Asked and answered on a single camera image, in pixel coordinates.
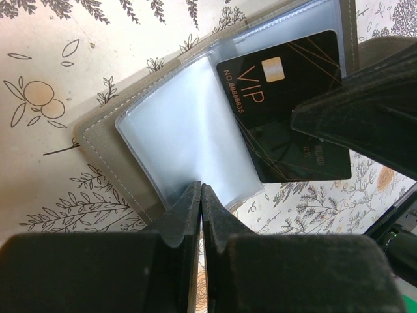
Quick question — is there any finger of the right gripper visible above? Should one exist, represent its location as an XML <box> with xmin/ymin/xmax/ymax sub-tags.
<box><xmin>291</xmin><ymin>44</ymin><xmax>416</xmax><ymax>179</ymax></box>

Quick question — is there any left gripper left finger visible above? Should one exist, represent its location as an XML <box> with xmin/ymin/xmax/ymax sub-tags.
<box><xmin>1</xmin><ymin>182</ymin><xmax>201</xmax><ymax>312</ymax></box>

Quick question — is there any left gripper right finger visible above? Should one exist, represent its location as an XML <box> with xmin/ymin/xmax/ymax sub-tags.
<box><xmin>201</xmin><ymin>185</ymin><xmax>406</xmax><ymax>312</ymax></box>

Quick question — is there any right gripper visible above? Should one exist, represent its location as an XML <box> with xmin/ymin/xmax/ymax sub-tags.
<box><xmin>364</xmin><ymin>185</ymin><xmax>416</xmax><ymax>286</ymax></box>

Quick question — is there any grey card holder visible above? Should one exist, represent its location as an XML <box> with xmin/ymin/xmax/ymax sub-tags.
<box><xmin>72</xmin><ymin>0</ymin><xmax>411</xmax><ymax>226</ymax></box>

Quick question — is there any black VIP credit card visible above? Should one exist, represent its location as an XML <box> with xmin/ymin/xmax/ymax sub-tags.
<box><xmin>216</xmin><ymin>30</ymin><xmax>351</xmax><ymax>183</ymax></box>

